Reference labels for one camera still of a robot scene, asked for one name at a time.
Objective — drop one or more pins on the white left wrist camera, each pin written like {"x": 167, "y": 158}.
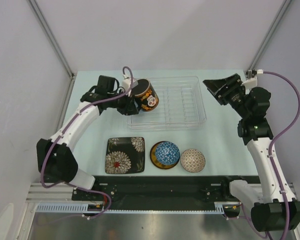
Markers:
{"x": 128, "y": 83}

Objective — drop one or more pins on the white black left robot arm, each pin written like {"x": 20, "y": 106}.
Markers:
{"x": 55, "y": 157}

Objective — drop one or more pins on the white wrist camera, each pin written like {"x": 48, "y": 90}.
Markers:
{"x": 128, "y": 83}
{"x": 251, "y": 78}

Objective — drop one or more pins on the brown lattice pattern bowl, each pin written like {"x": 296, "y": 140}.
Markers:
{"x": 192, "y": 160}

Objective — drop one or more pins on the red black lacquer cup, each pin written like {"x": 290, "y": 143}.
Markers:
{"x": 145, "y": 95}

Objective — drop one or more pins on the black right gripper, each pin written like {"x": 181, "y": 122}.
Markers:
{"x": 218, "y": 87}

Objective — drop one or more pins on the black floral square plate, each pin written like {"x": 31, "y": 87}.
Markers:
{"x": 125, "y": 155}

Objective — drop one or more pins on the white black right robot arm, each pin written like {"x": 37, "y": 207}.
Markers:
{"x": 276, "y": 208}

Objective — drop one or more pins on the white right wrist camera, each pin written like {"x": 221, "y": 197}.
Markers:
{"x": 251, "y": 78}

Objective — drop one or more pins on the white slotted cable duct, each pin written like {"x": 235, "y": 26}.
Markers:
{"x": 218, "y": 208}

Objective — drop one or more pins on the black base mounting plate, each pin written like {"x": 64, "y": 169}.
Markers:
{"x": 206, "y": 188}

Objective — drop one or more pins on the yellow round saucer plate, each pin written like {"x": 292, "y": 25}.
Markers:
{"x": 156, "y": 163}

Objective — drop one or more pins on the blue triangle pattern bowl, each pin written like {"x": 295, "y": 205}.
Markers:
{"x": 167, "y": 153}

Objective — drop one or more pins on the aluminium frame post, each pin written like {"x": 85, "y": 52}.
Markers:
{"x": 273, "y": 28}
{"x": 42, "y": 21}

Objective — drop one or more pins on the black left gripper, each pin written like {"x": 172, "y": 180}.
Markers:
{"x": 129, "y": 107}

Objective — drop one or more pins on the right aluminium frame post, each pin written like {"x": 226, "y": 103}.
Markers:
{"x": 273, "y": 28}

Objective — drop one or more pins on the left aluminium frame post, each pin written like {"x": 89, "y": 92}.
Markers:
{"x": 42, "y": 21}

